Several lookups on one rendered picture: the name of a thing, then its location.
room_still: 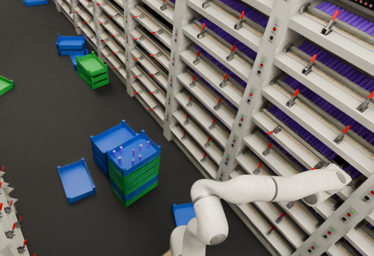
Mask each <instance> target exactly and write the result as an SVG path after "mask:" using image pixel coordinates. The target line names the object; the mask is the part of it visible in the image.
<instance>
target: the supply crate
mask: <svg viewBox="0 0 374 256"><path fill-rule="evenodd" d="M147 141H150V148H147ZM140 144H141V145H142V152H140ZM120 146H122V150H123V154H120ZM133 149H135V156H133V155H132V150H133ZM113 150H115V151H116V158H114V157H113ZM160 152H161V146H160V145H159V146H157V145H156V144H155V143H154V142H153V141H152V140H151V139H150V138H149V137H148V136H147V135H146V134H145V131H144V130H141V133H140V134H138V135H136V136H134V137H133V138H131V139H129V140H127V141H125V142H123V143H122V144H120V145H118V146H116V147H115V148H113V149H111V150H110V149H107V150H106V154H107V158H108V159H109V160H110V161H111V162H112V163H113V165H114V166H115V167H116V168H117V170H118V171H119V172H120V173H121V174H122V175H123V176H124V177H125V176H126V175H128V174H129V173H131V172H133V171H134V170H136V169H138V168H139V167H141V166H143V165H144V164H146V163H147V162H149V161H150V160H152V159H153V158H155V157H157V156H158V155H160ZM139 155H141V161H140V162H139ZM119 156H120V157H121V164H119ZM132 159H134V160H135V165H133V166H132Z"/></svg>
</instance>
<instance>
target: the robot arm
mask: <svg viewBox="0 0 374 256"><path fill-rule="evenodd" d="M343 166H344V164H342V165H335V164H329V163H326V168H325V169H315V170H309V171H305V172H302V173H299V174H296V175H293V176H289V177H283V176H268V175H240V176H237V177H235V178H233V179H231V180H228V181H225V182H219V181H215V180H210V179H200V180H198V181H196V182H195V183H194V184H193V185H192V187H191V192H190V195H191V200H192V203H193V207H194V211H195V215H196V217H194V218H192V219H191V220H190V221H189V222H188V224H187V225H181V226H178V227H176V228H175V229H174V230H173V232H172V233H171V236H170V255H171V256H205V248H206V245H217V244H220V243H222V242H223V241H225V240H226V238H227V236H228V223H227V219H226V217H225V214H224V210H223V207H222V205H221V202H220V199H219V197H221V198H222V199H224V200H226V201H228V202H230V203H233V204H245V203H250V202H277V201H295V200H298V199H302V200H303V201H304V202H305V203H306V204H307V205H309V206H313V207H315V206H319V205H320V204H321V203H323V202H324V201H325V200H326V199H327V198H329V197H330V196H331V195H333V194H335V193H337V192H339V191H341V190H342V189H344V188H345V186H352V185H353V182H352V181H351V180H352V179H351V177H350V175H351V171H352V170H350V171H348V172H347V173H345V172H344V171H343V170H342V167H343Z"/></svg>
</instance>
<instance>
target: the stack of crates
mask: <svg viewBox="0 0 374 256"><path fill-rule="evenodd" d="M136 135H138V133H135V132H134V131H133V130H132V129H131V128H130V127H129V126H128V125H127V124H126V123H125V120H122V123H120V124H118V125H116V126H114V127H112V128H110V129H108V130H106V131H104V132H102V133H100V134H98V135H96V136H94V137H93V136H90V139H91V145H92V152H93V158H94V162H95V164H96V165H97V166H98V167H99V168H100V169H101V171H102V172H103V173H104V174H105V175H106V177H107V178H109V169H108V163H107V154H106V150H107V149H110V150H111V149H113V148H115V147H116V146H118V145H120V144H122V143H123V142H125V141H127V140H129V139H131V138H133V137H134V136H136Z"/></svg>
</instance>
